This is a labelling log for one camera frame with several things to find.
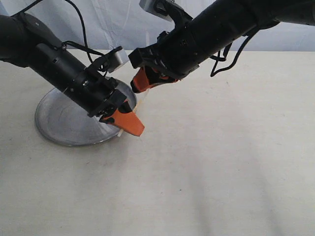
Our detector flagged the thin wooden stick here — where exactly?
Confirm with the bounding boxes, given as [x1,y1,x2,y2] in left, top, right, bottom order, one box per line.
[117,89,150,137]

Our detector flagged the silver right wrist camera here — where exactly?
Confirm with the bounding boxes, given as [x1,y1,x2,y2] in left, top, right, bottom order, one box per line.
[139,0,192,24]

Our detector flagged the light blue backdrop cloth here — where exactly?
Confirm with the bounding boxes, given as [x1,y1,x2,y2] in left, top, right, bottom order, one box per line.
[0,0,315,52]

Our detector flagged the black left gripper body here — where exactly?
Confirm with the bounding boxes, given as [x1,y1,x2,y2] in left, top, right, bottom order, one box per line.
[63,67,126,117]

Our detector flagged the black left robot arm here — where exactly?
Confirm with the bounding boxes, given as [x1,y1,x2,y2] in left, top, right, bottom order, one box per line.
[0,13,144,136]

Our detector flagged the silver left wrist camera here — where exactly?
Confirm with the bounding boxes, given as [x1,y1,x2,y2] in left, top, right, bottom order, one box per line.
[104,46,129,73]

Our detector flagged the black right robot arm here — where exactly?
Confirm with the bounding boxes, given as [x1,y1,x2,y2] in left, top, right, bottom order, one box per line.
[129,0,315,93]

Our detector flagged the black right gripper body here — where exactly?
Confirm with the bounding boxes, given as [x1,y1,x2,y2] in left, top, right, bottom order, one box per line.
[129,14,234,80]

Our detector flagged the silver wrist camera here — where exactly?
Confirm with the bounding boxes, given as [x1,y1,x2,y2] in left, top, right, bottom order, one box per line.
[104,46,129,73]
[139,0,192,24]

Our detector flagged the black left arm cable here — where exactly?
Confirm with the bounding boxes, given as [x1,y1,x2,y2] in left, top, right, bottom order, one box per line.
[14,0,109,64]

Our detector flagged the round silver metal plate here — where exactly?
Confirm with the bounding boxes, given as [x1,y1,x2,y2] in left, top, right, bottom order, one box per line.
[34,78,137,147]

